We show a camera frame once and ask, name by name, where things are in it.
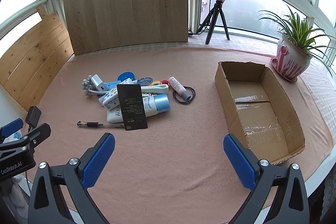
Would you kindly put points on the orange and red toy figure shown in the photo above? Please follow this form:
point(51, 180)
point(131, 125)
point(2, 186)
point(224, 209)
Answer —
point(164, 81)

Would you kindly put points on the pink plant saucer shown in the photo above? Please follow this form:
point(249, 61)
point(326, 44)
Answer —
point(275, 66)

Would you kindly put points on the large light wooden board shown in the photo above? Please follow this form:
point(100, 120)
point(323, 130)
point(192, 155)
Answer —
point(126, 3)

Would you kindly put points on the pine plank panel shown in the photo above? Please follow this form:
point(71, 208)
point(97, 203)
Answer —
point(34, 56)

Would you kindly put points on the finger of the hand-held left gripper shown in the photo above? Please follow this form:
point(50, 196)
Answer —
point(11, 127)
point(39, 133)

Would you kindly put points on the black card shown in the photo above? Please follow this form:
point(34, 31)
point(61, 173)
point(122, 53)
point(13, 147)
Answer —
point(131, 108)

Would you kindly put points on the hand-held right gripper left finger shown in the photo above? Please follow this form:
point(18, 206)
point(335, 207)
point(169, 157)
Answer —
point(98, 161)

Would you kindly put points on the pink lotion bottle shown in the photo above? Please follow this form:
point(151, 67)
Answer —
point(176, 86)

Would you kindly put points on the white charger plug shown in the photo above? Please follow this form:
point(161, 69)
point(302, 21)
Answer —
point(97, 82)

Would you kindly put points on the person's left hand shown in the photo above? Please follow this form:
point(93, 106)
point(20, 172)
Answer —
point(17, 195)

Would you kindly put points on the white roller massager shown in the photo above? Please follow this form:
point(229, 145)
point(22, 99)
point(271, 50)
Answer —
point(86, 86)

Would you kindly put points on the spider plant in painted pot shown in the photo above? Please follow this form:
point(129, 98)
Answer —
point(292, 58)

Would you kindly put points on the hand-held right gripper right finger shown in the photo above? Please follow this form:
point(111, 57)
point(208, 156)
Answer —
point(240, 163)

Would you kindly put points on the black power adapter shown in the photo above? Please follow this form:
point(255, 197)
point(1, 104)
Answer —
point(33, 115)

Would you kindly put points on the patterned tissue pack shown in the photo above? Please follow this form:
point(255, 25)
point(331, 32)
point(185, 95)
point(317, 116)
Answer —
point(110, 100)

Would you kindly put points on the translucent blue correction tape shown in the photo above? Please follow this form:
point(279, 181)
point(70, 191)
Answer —
point(144, 80)

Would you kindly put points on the blue round tape measure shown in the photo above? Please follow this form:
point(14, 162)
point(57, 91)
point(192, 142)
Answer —
point(126, 75)

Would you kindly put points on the white sunscreen tube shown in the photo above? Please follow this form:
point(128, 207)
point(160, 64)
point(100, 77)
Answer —
point(157, 104)

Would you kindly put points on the black gel pen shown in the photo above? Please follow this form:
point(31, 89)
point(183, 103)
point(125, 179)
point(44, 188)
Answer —
point(92, 124)

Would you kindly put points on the cardboard box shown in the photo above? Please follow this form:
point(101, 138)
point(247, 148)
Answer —
point(262, 113)

